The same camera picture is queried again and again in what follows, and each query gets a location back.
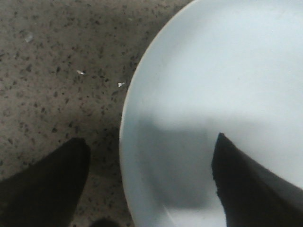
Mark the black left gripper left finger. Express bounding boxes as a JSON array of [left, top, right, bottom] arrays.
[[0, 138, 90, 227]]

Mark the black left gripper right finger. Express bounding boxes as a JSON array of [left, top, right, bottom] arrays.
[[211, 133, 303, 227]]

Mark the light blue round plate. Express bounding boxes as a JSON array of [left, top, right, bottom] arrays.
[[120, 0, 303, 227]]

